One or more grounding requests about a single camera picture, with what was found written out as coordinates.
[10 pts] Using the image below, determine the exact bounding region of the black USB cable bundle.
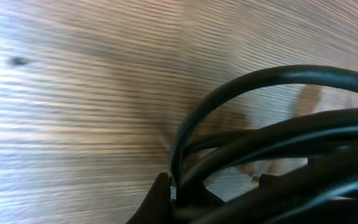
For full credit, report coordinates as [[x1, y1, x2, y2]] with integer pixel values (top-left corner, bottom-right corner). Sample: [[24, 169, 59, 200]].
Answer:
[[169, 64, 358, 224]]

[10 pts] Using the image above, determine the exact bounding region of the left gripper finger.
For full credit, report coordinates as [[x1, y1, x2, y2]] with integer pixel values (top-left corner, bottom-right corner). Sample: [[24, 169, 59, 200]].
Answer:
[[126, 172, 172, 224]]

